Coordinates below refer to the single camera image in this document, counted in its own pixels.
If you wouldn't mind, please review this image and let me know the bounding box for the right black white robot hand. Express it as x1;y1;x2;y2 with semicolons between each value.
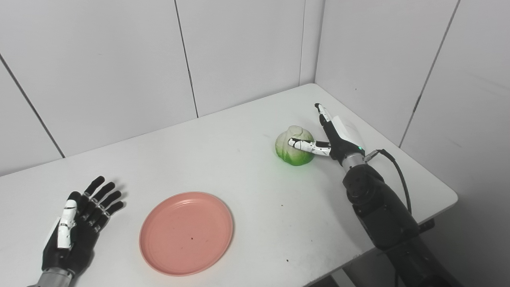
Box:
288;103;366;166

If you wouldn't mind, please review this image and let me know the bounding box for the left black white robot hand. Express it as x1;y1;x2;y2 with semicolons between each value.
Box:
41;176;125;277

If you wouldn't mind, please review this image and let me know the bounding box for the green white toy cabbage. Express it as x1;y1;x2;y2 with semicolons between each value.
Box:
275;125;316;166

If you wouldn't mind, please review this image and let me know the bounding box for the pink round plate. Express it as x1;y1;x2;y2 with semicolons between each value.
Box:
139;192;234;277

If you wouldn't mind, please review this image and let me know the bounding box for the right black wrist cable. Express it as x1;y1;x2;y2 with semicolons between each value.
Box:
363;149;412;216

